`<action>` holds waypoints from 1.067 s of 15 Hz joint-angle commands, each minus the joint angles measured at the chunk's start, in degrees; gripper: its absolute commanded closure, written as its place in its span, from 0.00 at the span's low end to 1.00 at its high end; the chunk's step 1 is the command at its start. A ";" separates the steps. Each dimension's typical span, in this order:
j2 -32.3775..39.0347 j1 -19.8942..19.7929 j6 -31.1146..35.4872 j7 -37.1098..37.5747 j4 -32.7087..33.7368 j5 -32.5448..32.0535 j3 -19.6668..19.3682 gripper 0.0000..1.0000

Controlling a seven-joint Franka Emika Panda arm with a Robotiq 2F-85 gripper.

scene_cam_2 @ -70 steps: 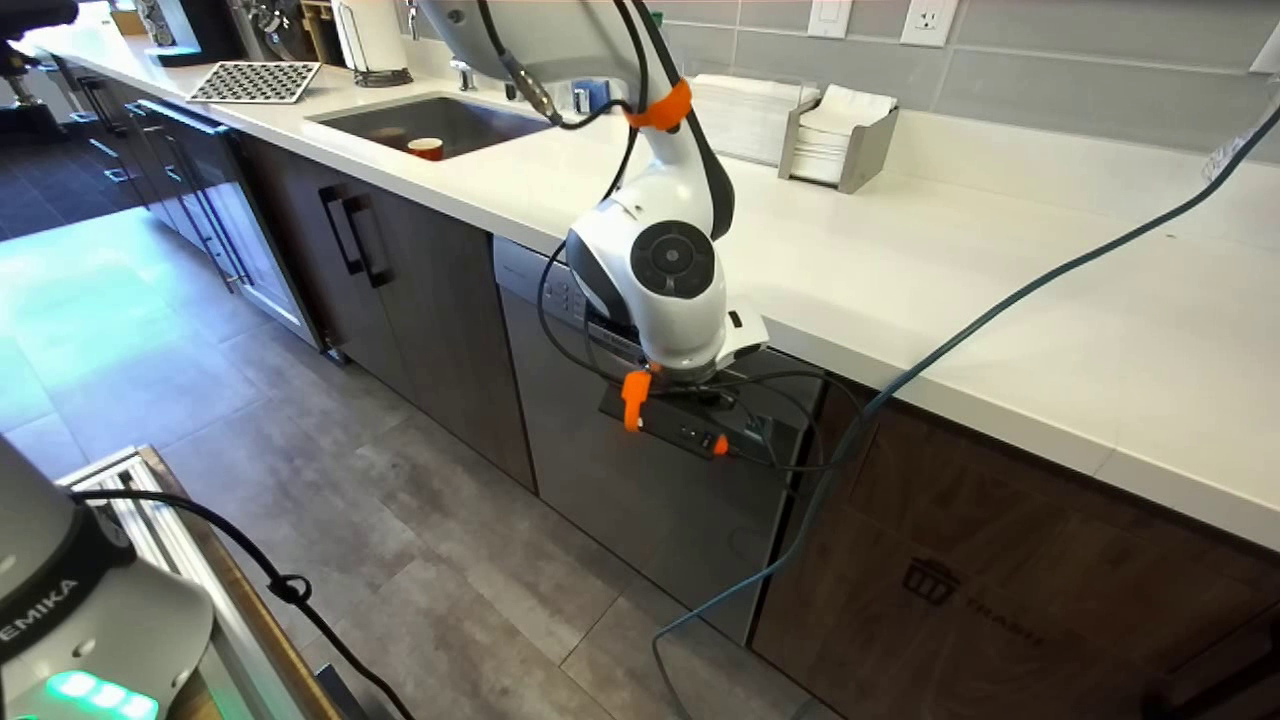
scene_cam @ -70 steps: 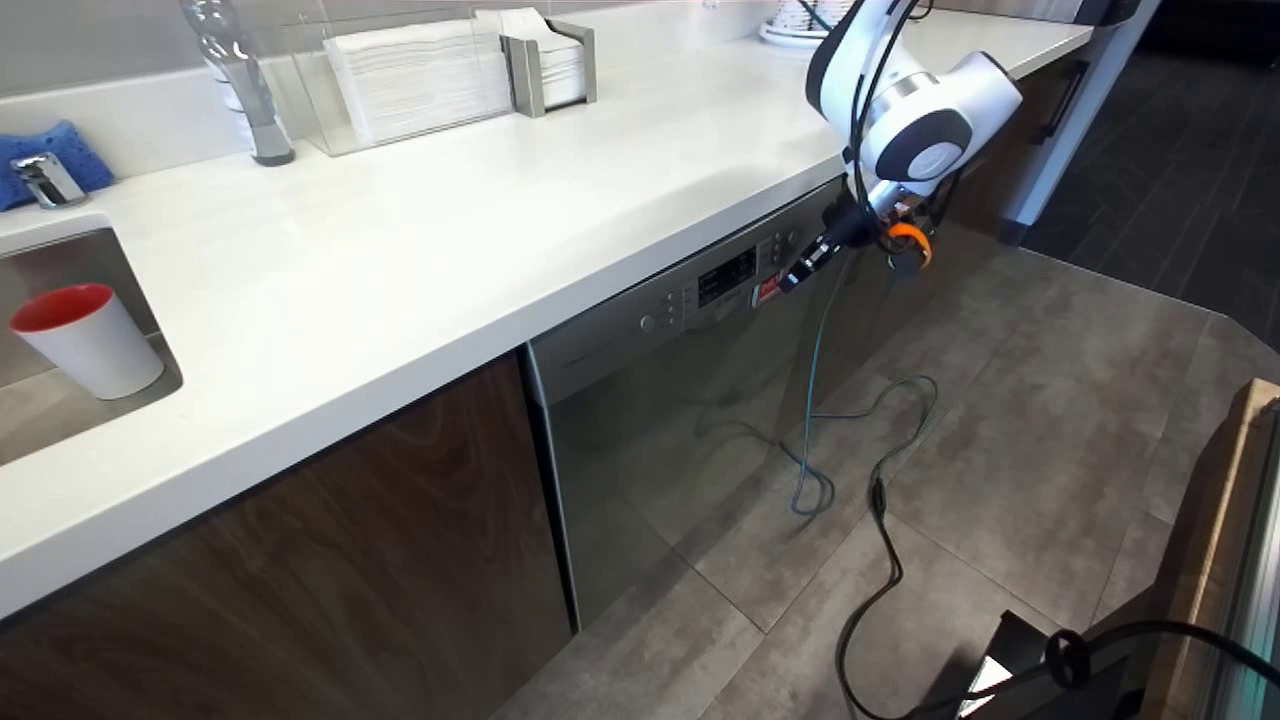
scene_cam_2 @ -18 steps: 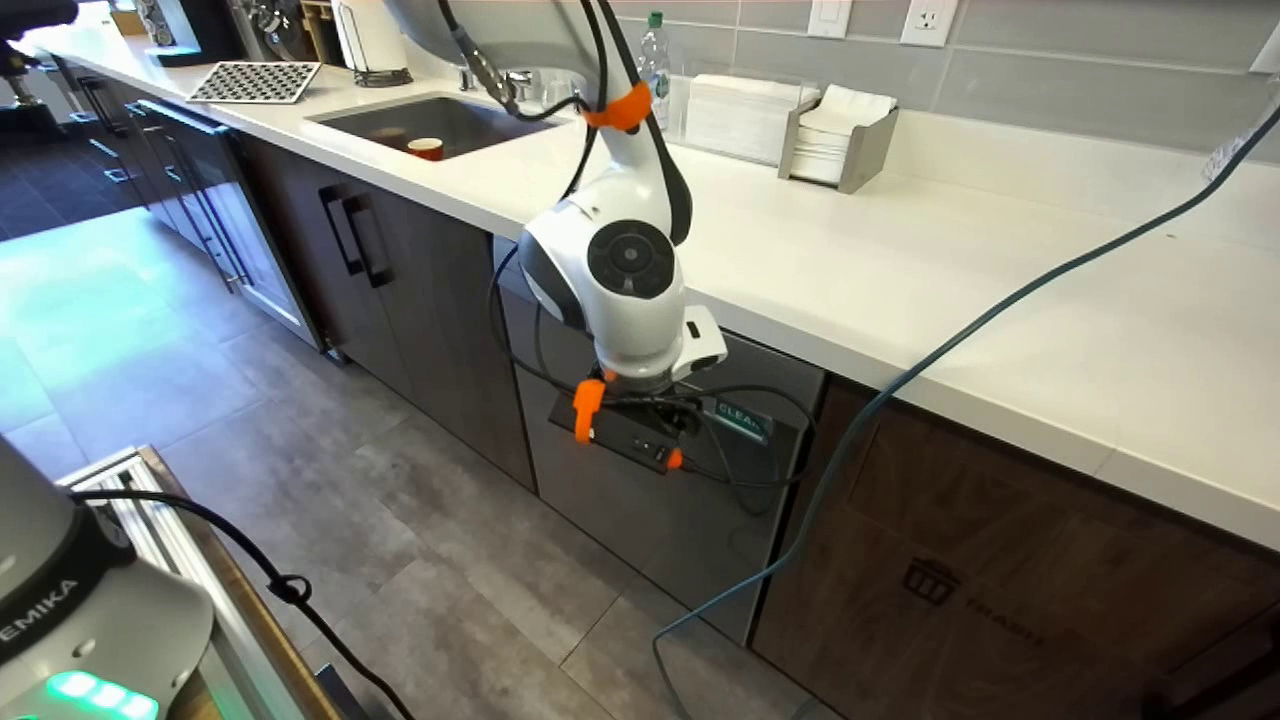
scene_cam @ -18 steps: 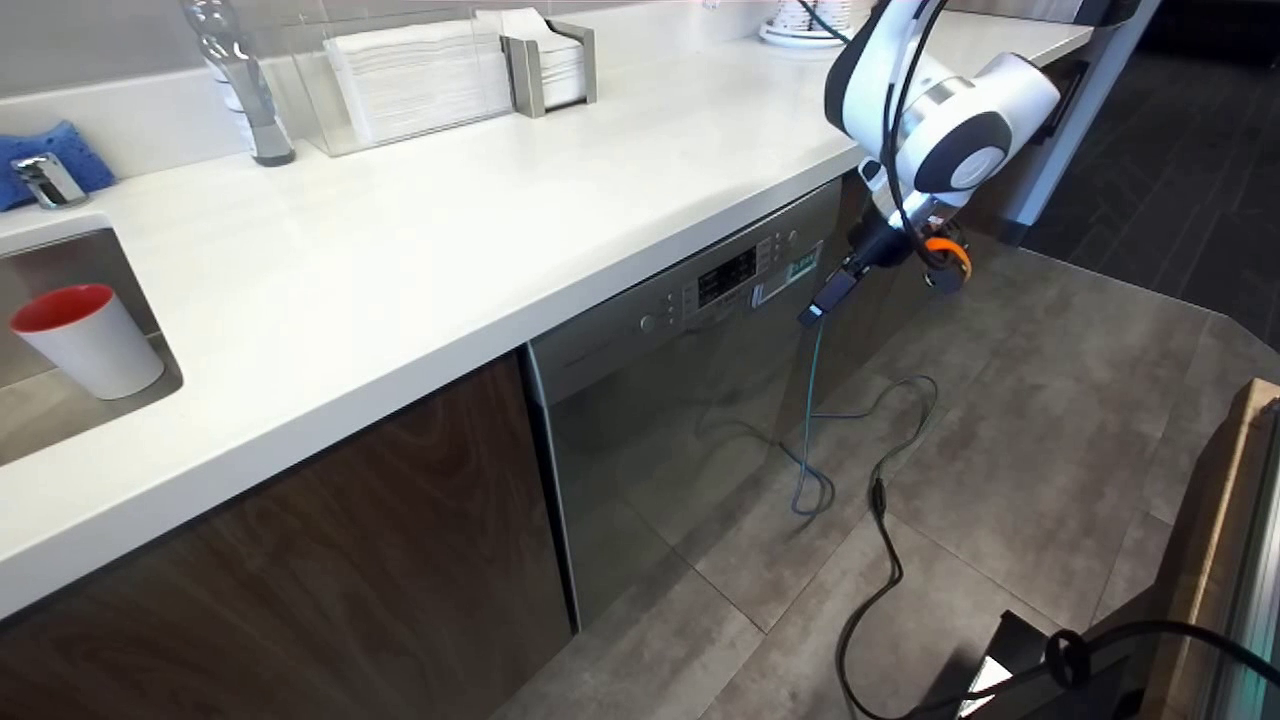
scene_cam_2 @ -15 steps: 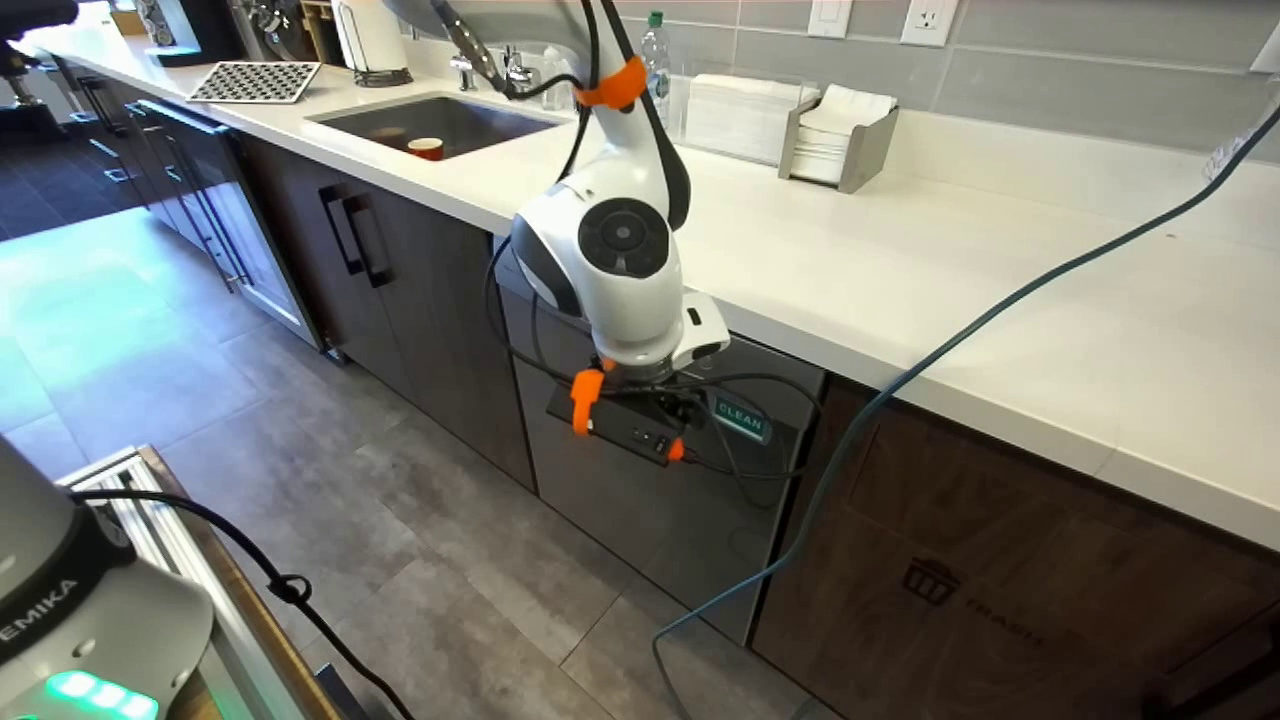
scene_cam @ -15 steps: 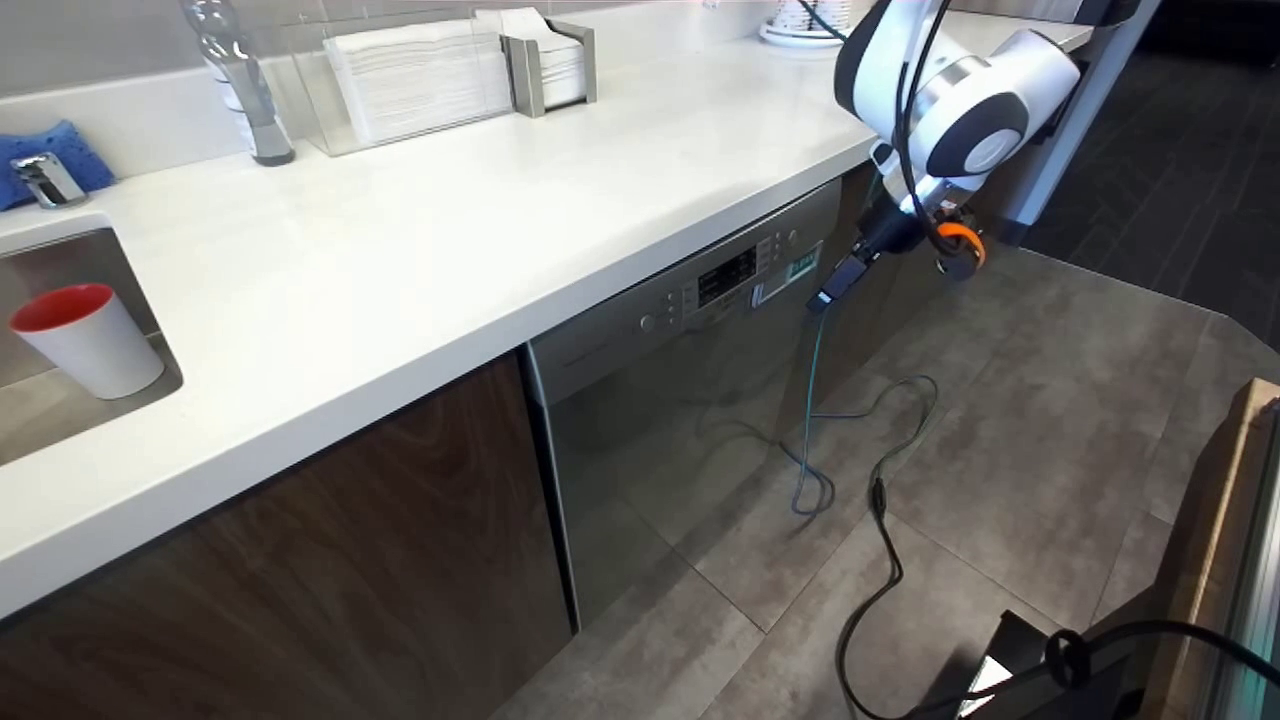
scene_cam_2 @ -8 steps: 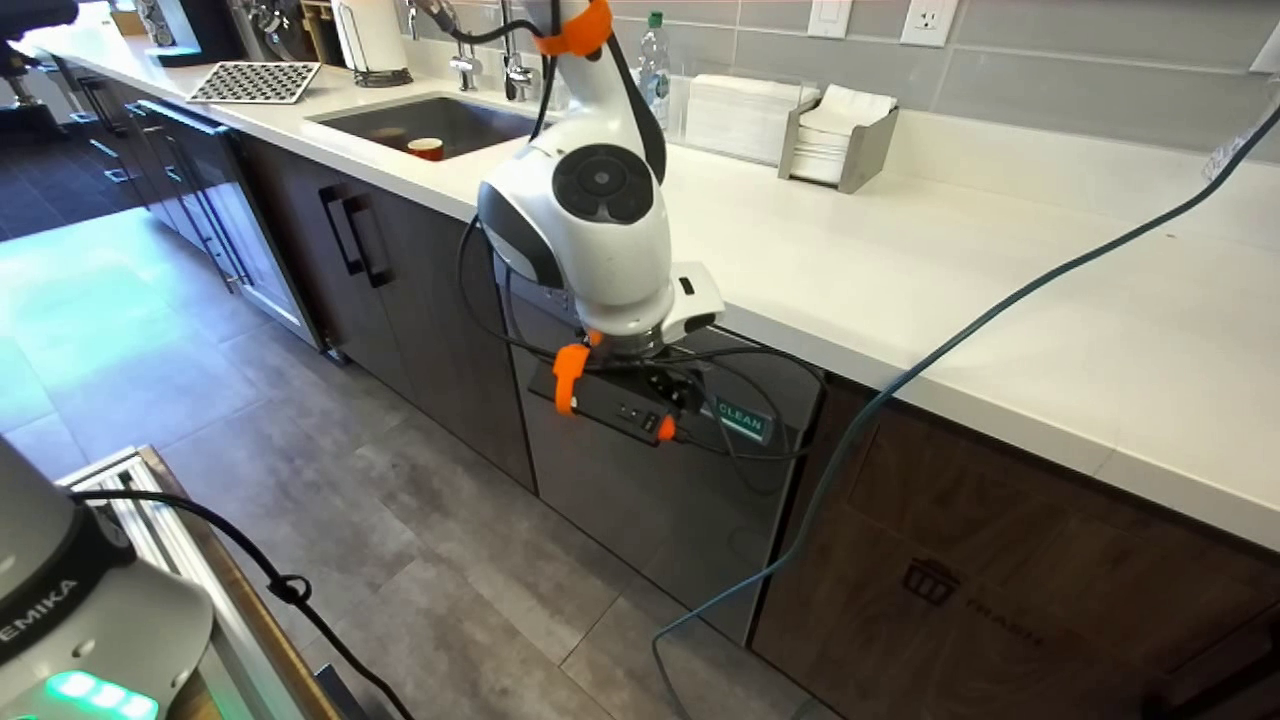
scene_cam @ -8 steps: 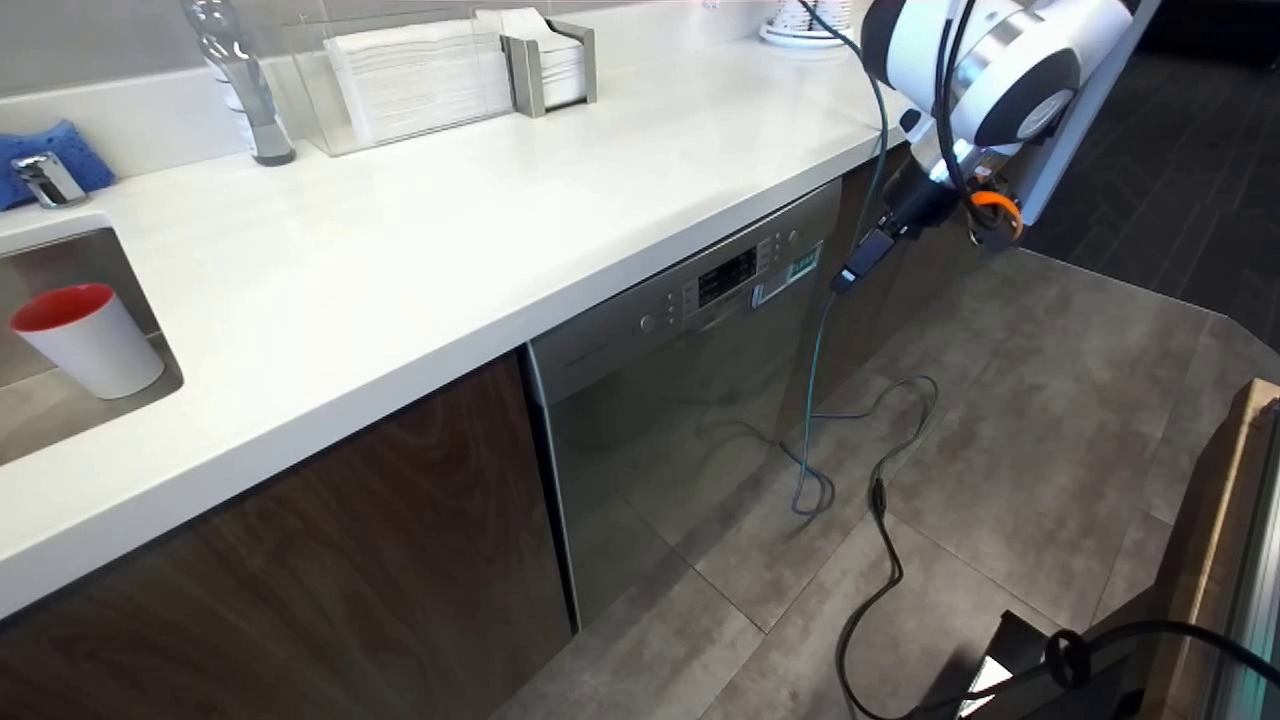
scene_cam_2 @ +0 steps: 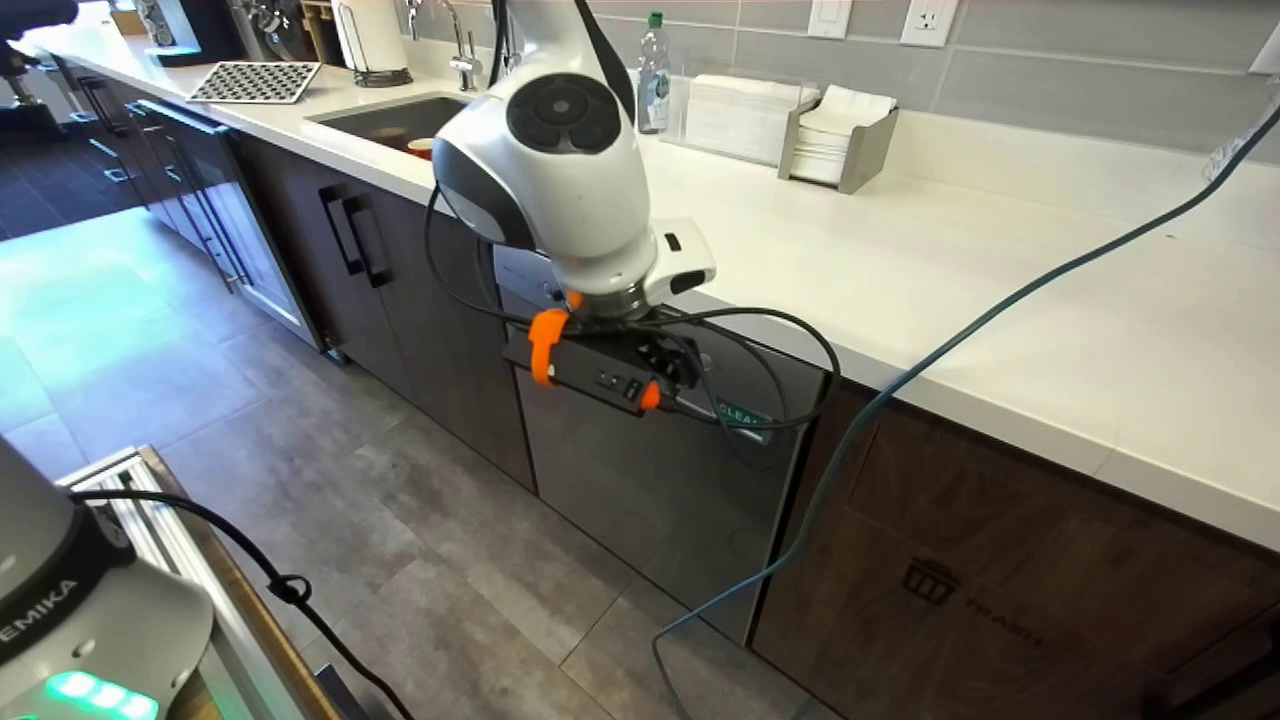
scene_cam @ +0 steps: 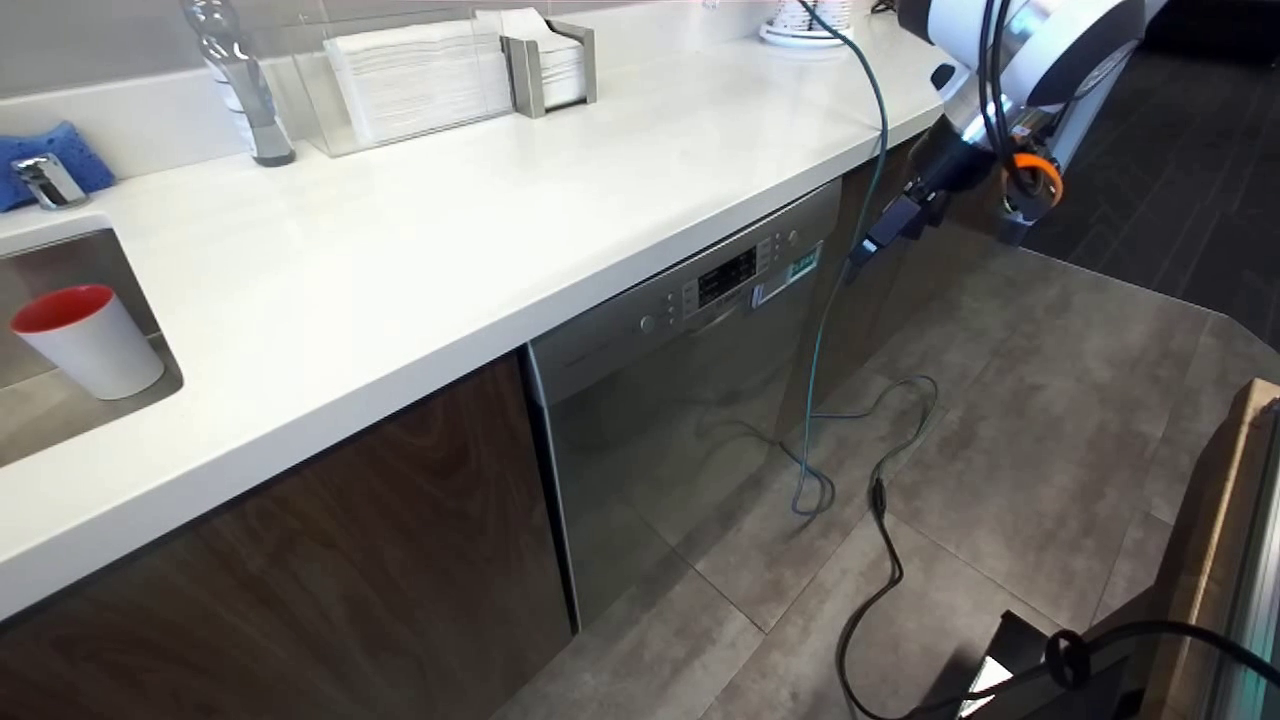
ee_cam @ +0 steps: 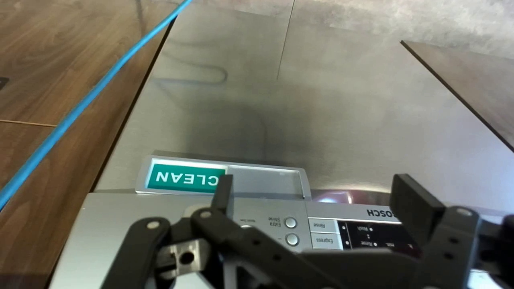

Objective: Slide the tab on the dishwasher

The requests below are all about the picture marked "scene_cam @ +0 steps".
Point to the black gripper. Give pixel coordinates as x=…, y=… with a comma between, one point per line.
x=958, y=171

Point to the stainless steel dishwasher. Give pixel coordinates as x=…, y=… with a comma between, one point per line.
x=665, y=440

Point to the white small countertop object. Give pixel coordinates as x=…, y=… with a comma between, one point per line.
x=792, y=32

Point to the white napkin stack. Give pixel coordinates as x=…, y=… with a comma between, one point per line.
x=560, y=64

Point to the gray napkin holder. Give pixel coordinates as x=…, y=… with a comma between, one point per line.
x=525, y=80

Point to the white kitchen countertop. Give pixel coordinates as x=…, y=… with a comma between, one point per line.
x=464, y=227

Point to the wooden robot cart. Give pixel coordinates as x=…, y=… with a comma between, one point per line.
x=1203, y=563

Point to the black power box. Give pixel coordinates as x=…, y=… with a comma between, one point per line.
x=1027, y=664

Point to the white paper towel stack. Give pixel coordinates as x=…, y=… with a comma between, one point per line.
x=413, y=80

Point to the dark wood sink cabinet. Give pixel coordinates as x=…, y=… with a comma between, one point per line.
x=293, y=587

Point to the white cup red inside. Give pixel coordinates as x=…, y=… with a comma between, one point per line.
x=92, y=345

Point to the blue sponge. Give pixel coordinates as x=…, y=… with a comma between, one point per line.
x=55, y=154

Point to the white slanted post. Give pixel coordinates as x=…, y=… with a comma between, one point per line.
x=1094, y=123

